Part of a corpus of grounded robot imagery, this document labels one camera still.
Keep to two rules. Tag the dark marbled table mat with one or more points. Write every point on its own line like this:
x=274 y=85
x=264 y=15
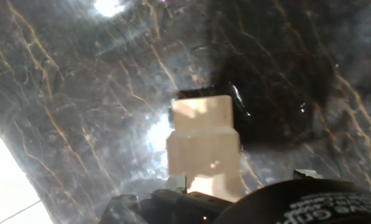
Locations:
x=79 y=77

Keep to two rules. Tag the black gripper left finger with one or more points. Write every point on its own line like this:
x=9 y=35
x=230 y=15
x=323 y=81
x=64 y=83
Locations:
x=123 y=211

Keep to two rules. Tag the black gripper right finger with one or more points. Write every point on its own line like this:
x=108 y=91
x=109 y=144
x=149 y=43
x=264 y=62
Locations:
x=188 y=208

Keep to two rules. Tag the large wooden cube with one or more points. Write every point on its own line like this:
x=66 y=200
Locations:
x=204 y=155
x=200 y=112

